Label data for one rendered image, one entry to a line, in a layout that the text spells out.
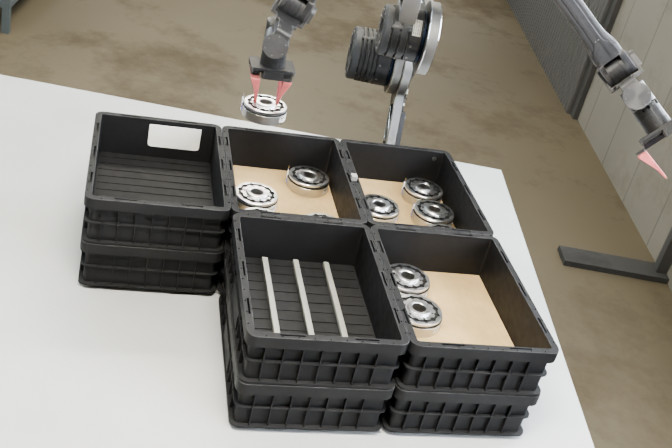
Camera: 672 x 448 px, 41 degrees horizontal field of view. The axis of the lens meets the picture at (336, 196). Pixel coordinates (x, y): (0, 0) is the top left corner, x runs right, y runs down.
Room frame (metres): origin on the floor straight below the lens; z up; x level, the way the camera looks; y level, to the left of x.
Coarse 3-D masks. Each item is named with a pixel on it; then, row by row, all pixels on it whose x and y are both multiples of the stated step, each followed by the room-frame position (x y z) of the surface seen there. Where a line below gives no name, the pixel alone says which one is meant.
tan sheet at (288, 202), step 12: (240, 168) 1.97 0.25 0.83; (252, 168) 1.98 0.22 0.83; (264, 168) 2.00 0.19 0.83; (240, 180) 1.91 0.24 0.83; (252, 180) 1.92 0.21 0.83; (264, 180) 1.94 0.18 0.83; (276, 180) 1.95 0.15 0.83; (276, 192) 1.90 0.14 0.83; (288, 192) 1.91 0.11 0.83; (288, 204) 1.85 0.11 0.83; (300, 204) 1.87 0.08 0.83; (312, 204) 1.88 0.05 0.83; (324, 204) 1.89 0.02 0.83; (336, 216) 1.85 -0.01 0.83
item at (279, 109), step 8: (248, 96) 1.93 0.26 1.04; (264, 96) 1.95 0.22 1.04; (272, 96) 1.96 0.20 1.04; (248, 104) 1.89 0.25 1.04; (256, 104) 1.90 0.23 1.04; (280, 104) 1.94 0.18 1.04; (256, 112) 1.87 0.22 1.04; (264, 112) 1.87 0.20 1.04; (272, 112) 1.88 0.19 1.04; (280, 112) 1.89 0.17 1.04
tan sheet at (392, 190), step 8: (368, 184) 2.05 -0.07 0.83; (376, 184) 2.06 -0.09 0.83; (384, 184) 2.07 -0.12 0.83; (392, 184) 2.08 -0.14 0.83; (400, 184) 2.09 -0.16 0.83; (368, 192) 2.01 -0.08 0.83; (376, 192) 2.02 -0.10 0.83; (384, 192) 2.03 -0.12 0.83; (392, 192) 2.04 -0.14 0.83; (400, 192) 2.05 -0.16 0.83; (400, 200) 2.01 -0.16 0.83; (400, 208) 1.97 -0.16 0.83; (408, 208) 1.98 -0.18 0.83; (400, 216) 1.93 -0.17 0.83; (408, 216) 1.94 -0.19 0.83
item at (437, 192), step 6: (408, 180) 2.06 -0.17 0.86; (414, 180) 2.08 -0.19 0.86; (420, 180) 2.08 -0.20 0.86; (426, 180) 2.09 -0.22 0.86; (408, 186) 2.03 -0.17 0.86; (414, 186) 2.04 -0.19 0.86; (438, 186) 2.07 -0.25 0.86; (414, 192) 2.01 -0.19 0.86; (420, 192) 2.01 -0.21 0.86; (432, 192) 2.03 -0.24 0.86; (438, 192) 2.04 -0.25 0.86; (426, 198) 1.99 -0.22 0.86; (432, 198) 2.00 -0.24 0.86; (438, 198) 2.01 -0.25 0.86
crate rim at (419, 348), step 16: (496, 240) 1.75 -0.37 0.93; (384, 256) 1.57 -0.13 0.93; (512, 272) 1.63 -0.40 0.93; (400, 304) 1.42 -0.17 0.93; (528, 304) 1.52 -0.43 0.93; (544, 336) 1.43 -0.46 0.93; (416, 352) 1.30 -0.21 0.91; (432, 352) 1.31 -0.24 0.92; (448, 352) 1.32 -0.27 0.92; (464, 352) 1.33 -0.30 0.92; (480, 352) 1.34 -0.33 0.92; (496, 352) 1.35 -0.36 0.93; (512, 352) 1.36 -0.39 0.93; (528, 352) 1.36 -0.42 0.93; (544, 352) 1.38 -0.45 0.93
